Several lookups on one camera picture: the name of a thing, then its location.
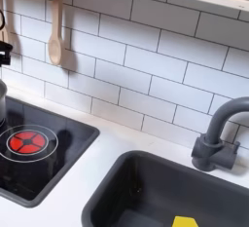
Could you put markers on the steel pot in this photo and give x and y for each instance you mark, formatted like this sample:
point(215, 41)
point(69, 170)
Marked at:
point(2, 102)

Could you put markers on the yellow toy block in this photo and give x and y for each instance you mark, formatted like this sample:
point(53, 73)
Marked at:
point(184, 221)

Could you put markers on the black toy stove top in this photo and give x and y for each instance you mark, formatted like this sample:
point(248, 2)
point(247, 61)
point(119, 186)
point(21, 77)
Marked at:
point(64, 153)

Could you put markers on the dark grey tap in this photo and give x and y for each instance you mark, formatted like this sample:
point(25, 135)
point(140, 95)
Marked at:
point(214, 133)

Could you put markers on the dark grey sink basin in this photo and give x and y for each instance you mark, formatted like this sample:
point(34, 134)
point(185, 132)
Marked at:
point(155, 192)

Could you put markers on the wooden spoon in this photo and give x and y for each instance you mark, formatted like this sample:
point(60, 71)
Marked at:
point(55, 47)

